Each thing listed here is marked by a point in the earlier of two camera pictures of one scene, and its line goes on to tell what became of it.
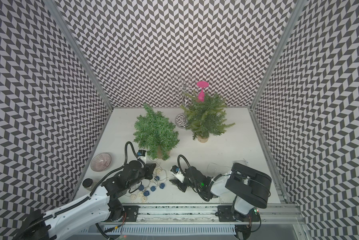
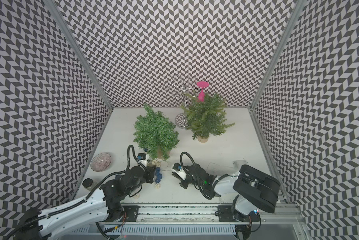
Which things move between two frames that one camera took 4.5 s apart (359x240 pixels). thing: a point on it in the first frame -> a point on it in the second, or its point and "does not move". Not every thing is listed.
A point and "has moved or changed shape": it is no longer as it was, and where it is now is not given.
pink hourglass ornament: [202, 84] does not move
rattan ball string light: [159, 179] has moved or changed shape
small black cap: [87, 182] does not move
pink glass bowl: [100, 162] does not move
